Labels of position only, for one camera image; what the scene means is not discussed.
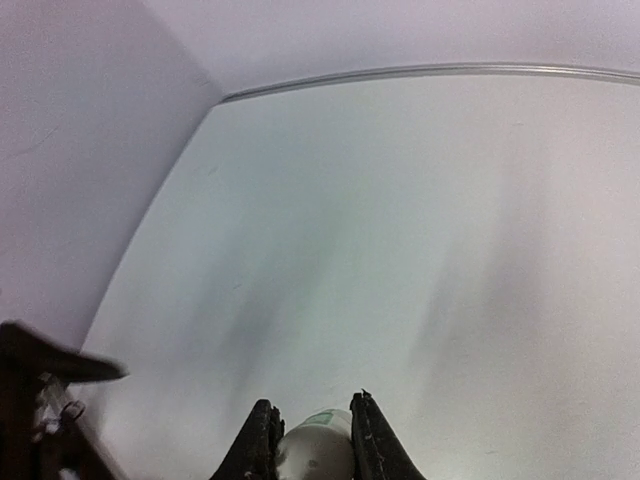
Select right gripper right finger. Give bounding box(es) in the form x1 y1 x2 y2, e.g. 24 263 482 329
350 390 426 480

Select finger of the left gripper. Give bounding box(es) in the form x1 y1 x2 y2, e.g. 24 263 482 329
1 322 129 383

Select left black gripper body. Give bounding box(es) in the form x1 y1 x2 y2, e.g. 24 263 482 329
1 361 118 479

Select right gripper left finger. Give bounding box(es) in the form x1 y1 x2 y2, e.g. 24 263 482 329
212 399 285 480

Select white nail polish cap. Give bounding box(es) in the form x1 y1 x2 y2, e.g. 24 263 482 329
275 409 355 480

